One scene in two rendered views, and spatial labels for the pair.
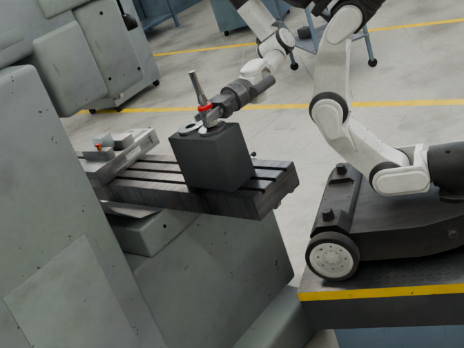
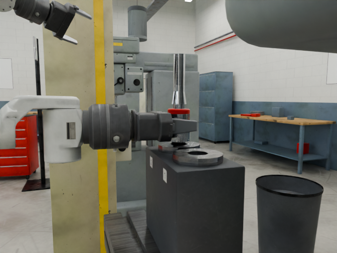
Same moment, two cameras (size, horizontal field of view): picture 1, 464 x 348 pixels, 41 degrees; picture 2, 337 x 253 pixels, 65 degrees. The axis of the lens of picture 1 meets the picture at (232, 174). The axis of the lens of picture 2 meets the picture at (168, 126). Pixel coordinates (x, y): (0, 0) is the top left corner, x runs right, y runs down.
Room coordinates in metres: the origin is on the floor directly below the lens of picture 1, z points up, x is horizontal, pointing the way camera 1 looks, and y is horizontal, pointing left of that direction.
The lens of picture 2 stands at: (2.34, 0.21, 1.28)
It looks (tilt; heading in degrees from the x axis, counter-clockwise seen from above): 6 degrees down; 203
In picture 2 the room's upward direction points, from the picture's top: straight up
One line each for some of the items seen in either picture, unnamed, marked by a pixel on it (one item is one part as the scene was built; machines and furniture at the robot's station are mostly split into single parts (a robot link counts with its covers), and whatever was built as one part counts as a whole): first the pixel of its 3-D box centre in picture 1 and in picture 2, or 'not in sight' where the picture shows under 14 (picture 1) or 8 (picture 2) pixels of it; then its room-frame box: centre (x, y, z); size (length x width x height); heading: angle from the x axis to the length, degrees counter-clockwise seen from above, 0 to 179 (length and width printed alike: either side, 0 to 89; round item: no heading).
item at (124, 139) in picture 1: (115, 141); not in sight; (2.35, 0.39, 1.07); 0.15 x 0.06 x 0.04; 46
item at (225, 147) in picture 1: (210, 153); (186, 197); (1.86, 0.04, 1.08); 0.22 x 0.12 x 0.20; 40
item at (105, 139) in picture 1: (103, 142); not in sight; (2.31, 0.43, 1.10); 0.06 x 0.05 x 0.06; 46
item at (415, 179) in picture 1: (402, 170); not in sight; (2.04, -0.61, 0.68); 0.21 x 0.20 x 0.13; 64
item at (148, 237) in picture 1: (161, 201); not in sight; (2.16, 0.29, 0.84); 0.50 x 0.35 x 0.12; 133
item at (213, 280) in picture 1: (195, 271); not in sight; (2.18, 0.28, 0.48); 0.81 x 0.32 x 0.60; 133
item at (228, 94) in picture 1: (226, 102); (136, 127); (1.87, -0.06, 1.22); 0.13 x 0.12 x 0.10; 39
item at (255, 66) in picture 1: (256, 75); (41, 121); (1.99, -0.19, 1.24); 0.13 x 0.07 x 0.09; 146
